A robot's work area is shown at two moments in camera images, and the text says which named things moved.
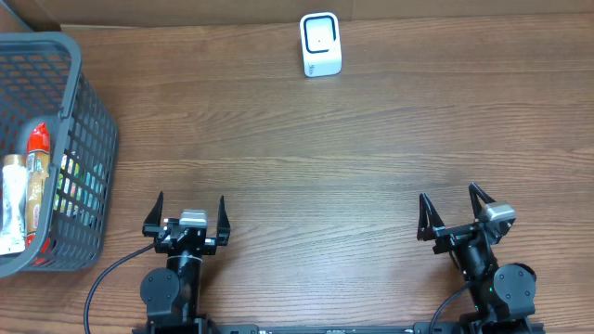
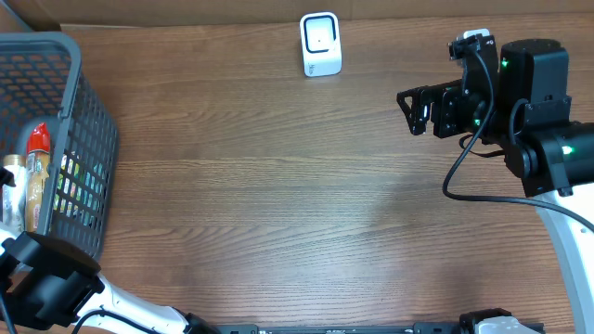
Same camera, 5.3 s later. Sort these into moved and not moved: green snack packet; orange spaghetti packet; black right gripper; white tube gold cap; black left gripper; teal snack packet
Moved: black right gripper; black left gripper
Not moved: orange spaghetti packet; green snack packet; teal snack packet; white tube gold cap
